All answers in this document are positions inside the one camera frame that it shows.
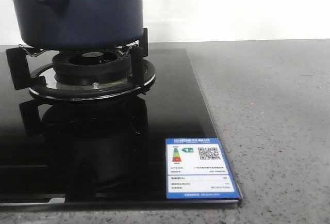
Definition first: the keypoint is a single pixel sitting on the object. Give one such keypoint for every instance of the dark blue cooking pot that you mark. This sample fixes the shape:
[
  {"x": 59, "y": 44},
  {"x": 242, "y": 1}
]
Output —
[{"x": 79, "y": 24}]

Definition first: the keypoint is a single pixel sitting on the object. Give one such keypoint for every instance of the right burner with pot support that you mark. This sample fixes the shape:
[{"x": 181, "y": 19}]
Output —
[{"x": 77, "y": 76}]

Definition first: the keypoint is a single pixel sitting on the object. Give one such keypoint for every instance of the blue white energy label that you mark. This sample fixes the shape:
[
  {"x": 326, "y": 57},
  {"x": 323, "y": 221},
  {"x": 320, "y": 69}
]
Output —
[{"x": 197, "y": 168}]

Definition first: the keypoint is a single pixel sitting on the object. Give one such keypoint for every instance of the black glass gas stove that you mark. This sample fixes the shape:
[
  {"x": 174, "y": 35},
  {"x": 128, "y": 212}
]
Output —
[{"x": 110, "y": 153}]

